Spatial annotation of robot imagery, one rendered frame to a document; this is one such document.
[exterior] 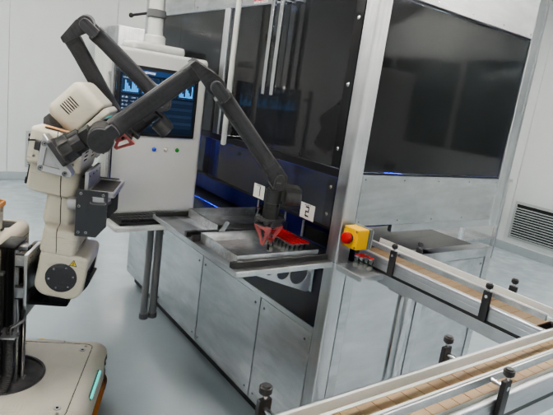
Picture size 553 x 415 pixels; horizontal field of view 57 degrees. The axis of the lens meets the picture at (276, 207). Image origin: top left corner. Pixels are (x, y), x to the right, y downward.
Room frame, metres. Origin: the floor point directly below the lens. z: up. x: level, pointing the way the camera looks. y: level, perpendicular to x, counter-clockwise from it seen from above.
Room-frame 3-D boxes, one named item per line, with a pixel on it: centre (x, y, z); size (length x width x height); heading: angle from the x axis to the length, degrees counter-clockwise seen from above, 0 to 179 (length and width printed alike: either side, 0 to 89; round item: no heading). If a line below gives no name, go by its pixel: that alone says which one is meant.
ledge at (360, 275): (1.70, -0.33, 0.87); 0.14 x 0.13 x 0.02; 127
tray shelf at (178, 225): (1.91, 0.11, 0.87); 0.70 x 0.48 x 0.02; 37
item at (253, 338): (2.84, -0.02, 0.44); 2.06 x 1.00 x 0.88; 37
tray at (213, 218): (2.09, 0.16, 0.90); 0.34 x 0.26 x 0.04; 127
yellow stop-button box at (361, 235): (1.69, -0.29, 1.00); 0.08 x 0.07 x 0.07; 127
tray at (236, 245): (1.75, 0.04, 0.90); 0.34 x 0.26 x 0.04; 126
